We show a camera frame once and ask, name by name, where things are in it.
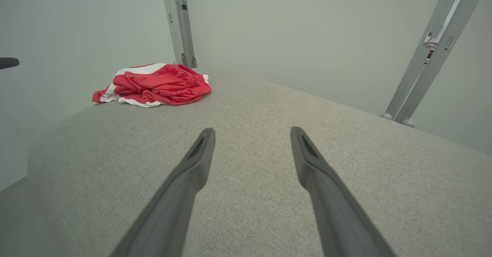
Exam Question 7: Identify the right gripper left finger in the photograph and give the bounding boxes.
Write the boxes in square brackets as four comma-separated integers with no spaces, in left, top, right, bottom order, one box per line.
[110,128,216,257]

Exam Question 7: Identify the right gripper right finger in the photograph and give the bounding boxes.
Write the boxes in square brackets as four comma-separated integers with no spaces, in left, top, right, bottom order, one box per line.
[290,126,397,257]

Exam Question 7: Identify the red white-trimmed shorts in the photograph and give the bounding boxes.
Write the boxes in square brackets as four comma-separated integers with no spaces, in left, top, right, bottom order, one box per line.
[91,63,212,108]

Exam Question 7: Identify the dark rounded bar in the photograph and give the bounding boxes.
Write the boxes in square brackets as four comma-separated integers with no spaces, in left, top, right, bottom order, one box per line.
[0,57,20,70]

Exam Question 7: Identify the grey metal frame post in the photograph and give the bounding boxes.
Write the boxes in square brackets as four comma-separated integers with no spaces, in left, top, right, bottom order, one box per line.
[380,0,492,129]

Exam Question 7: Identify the grey metal frame with caster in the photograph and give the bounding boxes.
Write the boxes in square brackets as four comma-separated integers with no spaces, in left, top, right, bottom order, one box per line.
[161,0,198,69]

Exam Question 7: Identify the small wired switch box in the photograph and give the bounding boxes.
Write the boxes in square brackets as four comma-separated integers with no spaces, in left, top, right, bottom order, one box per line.
[423,32,439,64]

